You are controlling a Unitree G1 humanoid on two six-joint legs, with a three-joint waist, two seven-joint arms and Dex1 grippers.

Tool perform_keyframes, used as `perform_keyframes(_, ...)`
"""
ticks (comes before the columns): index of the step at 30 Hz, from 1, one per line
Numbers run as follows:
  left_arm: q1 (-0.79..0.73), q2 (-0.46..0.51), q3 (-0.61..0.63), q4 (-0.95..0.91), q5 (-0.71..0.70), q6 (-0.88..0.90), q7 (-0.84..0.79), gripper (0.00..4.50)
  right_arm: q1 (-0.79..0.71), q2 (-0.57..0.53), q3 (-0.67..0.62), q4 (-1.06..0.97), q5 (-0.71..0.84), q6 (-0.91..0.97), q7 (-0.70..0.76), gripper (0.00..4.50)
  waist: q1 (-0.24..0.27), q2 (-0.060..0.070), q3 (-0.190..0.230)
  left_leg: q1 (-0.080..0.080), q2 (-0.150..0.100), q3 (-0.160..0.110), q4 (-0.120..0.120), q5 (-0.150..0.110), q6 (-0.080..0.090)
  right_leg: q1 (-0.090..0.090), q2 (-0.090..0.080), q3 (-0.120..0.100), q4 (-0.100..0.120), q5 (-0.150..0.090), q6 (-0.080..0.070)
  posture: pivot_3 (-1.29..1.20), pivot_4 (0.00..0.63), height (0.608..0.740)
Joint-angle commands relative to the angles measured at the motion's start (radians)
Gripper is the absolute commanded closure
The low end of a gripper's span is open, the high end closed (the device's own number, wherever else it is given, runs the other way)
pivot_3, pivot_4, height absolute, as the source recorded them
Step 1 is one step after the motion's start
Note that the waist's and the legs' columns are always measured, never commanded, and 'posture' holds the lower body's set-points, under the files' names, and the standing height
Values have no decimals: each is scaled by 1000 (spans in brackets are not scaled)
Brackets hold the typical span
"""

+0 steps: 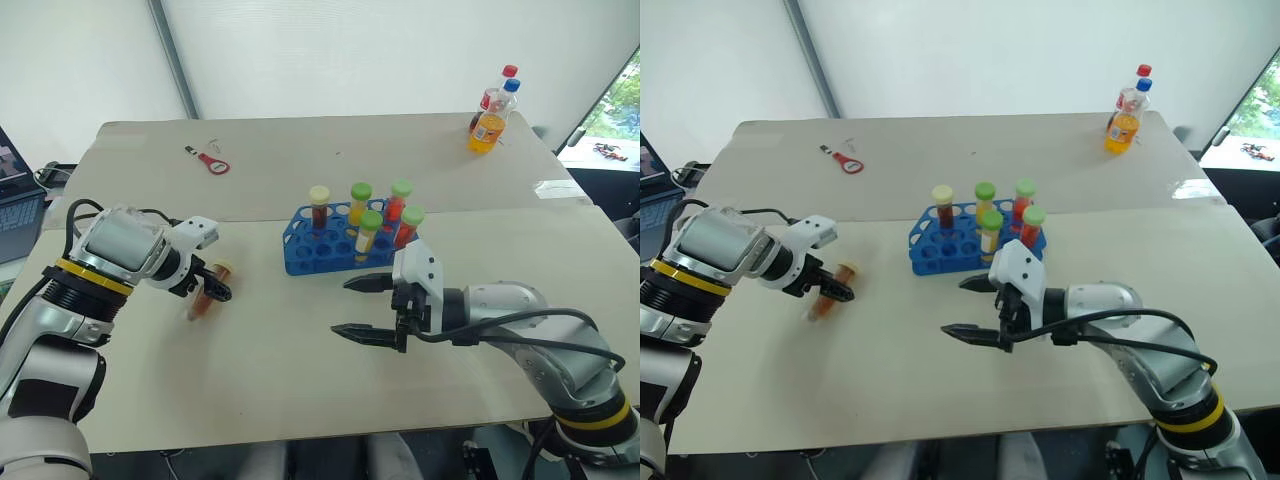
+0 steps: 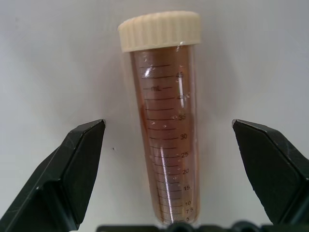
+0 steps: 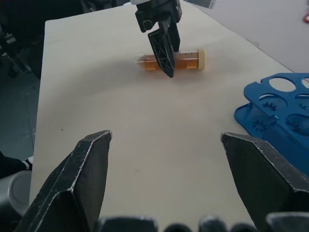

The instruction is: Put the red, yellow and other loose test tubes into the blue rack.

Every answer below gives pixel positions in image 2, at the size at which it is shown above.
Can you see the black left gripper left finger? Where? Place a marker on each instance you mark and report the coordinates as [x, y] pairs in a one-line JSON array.
[[51, 178]]

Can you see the brown liquid tube, cream cap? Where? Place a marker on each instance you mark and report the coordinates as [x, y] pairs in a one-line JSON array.
[[166, 135]]

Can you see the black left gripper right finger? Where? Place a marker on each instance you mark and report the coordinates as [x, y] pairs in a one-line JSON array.
[[270, 174]]

